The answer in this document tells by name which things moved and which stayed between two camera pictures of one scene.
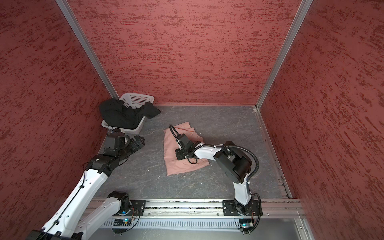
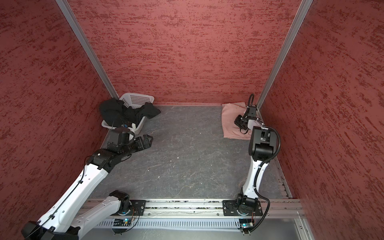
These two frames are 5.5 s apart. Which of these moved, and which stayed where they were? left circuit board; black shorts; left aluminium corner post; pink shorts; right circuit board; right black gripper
Moved: pink shorts; right black gripper
Stayed: right circuit board; black shorts; left circuit board; left aluminium corner post
